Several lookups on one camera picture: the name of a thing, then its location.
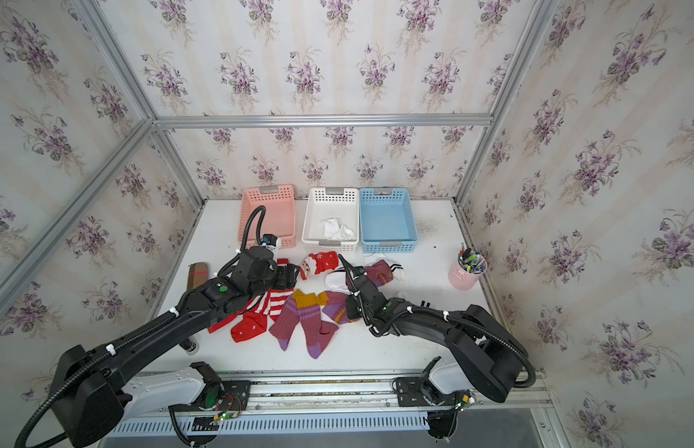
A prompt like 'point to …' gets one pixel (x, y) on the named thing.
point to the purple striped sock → (336, 307)
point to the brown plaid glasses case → (197, 274)
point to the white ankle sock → (336, 281)
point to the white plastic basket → (341, 202)
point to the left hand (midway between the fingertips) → (291, 267)
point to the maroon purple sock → (380, 272)
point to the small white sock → (330, 227)
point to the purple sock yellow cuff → (303, 308)
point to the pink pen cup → (468, 270)
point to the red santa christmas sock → (318, 262)
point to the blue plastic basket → (387, 223)
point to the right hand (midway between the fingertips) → (353, 301)
